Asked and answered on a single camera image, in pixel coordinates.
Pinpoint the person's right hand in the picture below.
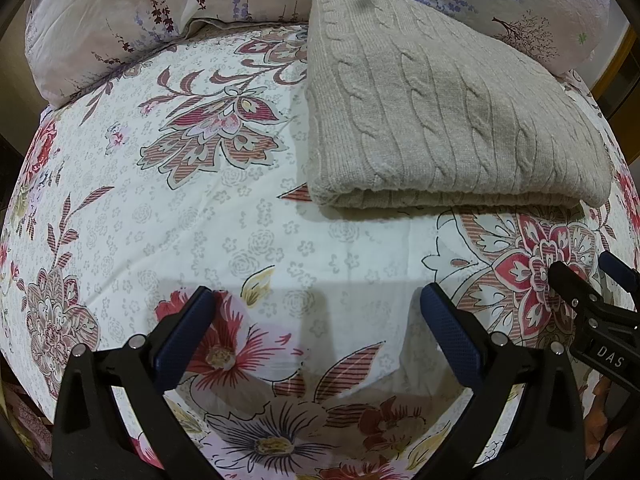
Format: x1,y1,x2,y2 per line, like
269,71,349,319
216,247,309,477
582,375,629,461

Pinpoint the pale pink lavender-print pillow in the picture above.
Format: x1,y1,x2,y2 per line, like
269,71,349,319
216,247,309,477
25,0,342,109

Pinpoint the beige cable-knit sweater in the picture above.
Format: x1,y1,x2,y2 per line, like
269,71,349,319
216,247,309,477
304,0,614,211

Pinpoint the white floral bed sheet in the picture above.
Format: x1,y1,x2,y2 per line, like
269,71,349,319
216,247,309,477
0,22,640,480

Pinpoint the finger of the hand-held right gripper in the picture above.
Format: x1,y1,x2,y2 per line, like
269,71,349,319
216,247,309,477
547,261,615,333
598,251,640,307

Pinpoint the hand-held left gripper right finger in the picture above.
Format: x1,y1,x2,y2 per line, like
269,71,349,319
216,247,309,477
420,282,587,480

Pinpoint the wooden bed frame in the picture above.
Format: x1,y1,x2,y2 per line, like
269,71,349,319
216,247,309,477
590,25,640,122

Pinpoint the pale pink tree-print pillow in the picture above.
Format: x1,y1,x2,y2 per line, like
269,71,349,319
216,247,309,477
377,0,614,77

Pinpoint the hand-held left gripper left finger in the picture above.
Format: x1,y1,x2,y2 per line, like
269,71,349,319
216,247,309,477
50,286,217,480

